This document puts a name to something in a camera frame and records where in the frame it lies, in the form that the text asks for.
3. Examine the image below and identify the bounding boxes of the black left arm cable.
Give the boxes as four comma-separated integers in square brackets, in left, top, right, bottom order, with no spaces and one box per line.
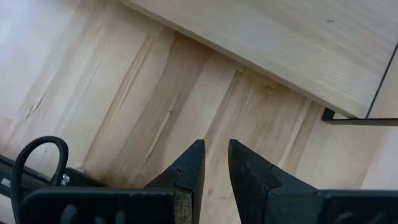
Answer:
[11,135,70,224]

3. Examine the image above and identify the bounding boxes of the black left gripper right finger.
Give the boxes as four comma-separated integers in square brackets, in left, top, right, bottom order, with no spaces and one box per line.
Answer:
[228,138,398,224]

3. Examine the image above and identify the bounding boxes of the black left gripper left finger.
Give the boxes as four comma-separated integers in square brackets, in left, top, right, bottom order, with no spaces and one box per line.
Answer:
[17,139,206,224]

